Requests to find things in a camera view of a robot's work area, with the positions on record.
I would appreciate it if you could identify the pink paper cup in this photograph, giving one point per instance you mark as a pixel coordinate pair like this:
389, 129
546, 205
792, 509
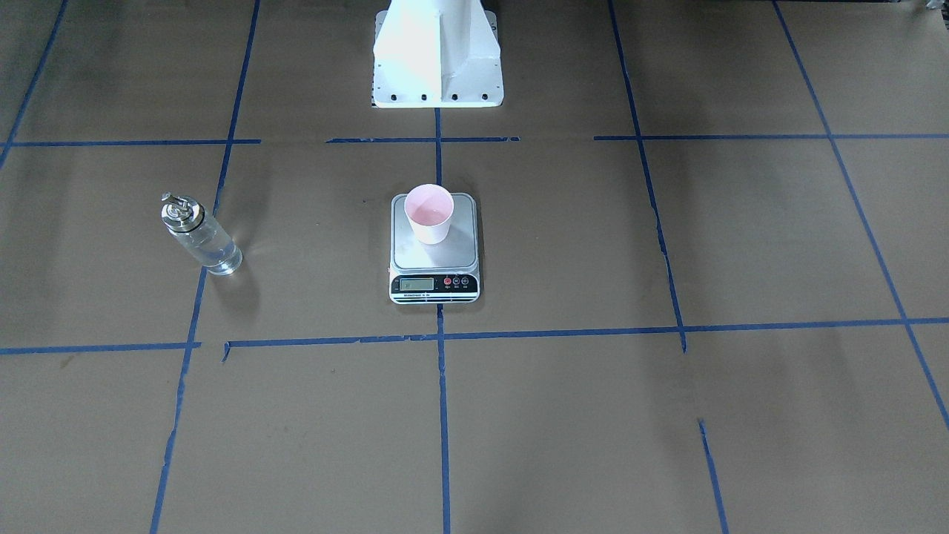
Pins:
429, 210

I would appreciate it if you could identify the glass sauce dispenser bottle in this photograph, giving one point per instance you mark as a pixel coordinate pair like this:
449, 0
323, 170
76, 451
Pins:
198, 232

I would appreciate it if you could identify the digital kitchen scale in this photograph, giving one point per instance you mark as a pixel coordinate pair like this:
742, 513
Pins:
446, 272

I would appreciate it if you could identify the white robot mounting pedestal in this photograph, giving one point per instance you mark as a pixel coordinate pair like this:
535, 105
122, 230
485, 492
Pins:
436, 54

